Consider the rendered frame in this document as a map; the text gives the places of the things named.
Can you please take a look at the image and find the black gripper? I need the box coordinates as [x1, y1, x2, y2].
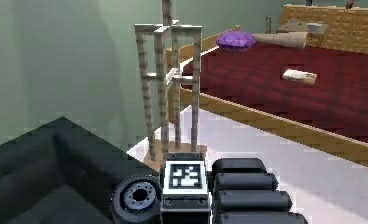
[110, 174, 164, 224]

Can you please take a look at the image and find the dark grey armchair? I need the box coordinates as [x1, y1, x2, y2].
[0, 116, 160, 224]

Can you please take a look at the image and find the light wooden stand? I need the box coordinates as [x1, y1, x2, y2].
[134, 0, 208, 172]

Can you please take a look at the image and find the wooden bed with red cover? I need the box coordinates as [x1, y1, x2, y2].
[165, 24, 368, 170]

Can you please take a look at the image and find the purple round cushion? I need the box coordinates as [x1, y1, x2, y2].
[215, 30, 257, 52]

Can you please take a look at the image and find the cream rectangular book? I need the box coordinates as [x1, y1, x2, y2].
[281, 68, 318, 85]

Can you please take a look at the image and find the tan wooden headboard cabinet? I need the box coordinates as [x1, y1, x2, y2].
[278, 3, 368, 56]

